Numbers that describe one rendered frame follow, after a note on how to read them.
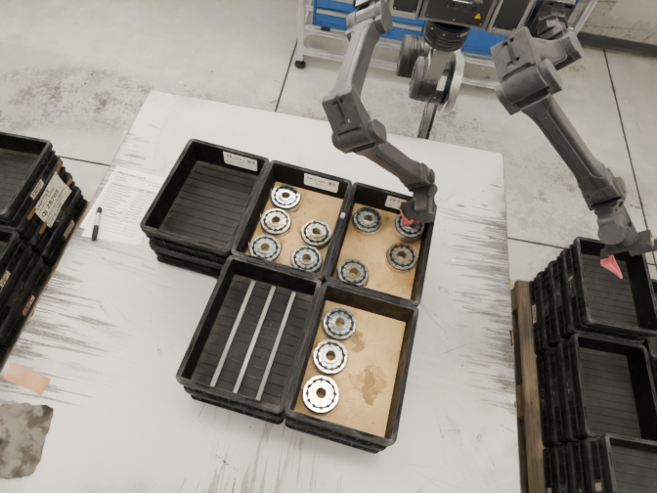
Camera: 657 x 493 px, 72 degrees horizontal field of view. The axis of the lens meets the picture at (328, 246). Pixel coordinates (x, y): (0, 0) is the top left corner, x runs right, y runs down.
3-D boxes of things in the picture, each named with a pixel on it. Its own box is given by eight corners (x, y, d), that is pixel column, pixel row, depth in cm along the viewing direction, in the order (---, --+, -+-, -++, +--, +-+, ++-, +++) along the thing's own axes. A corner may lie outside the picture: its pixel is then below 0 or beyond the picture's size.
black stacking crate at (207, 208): (196, 159, 171) (191, 138, 161) (271, 180, 170) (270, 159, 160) (148, 246, 151) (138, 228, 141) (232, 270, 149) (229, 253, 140)
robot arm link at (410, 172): (372, 112, 99) (329, 125, 105) (373, 136, 98) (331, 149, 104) (436, 166, 135) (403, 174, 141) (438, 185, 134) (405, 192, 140)
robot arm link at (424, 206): (430, 165, 133) (403, 172, 137) (428, 196, 127) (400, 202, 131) (444, 190, 141) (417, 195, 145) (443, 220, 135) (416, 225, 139)
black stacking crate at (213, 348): (233, 271, 149) (229, 254, 139) (320, 295, 148) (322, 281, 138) (182, 390, 129) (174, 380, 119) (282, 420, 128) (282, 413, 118)
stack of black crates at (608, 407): (534, 356, 214) (573, 332, 185) (596, 368, 214) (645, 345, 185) (541, 447, 194) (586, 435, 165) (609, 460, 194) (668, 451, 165)
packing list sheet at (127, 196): (111, 165, 180) (111, 164, 180) (169, 175, 180) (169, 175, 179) (75, 235, 163) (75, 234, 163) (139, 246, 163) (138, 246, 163)
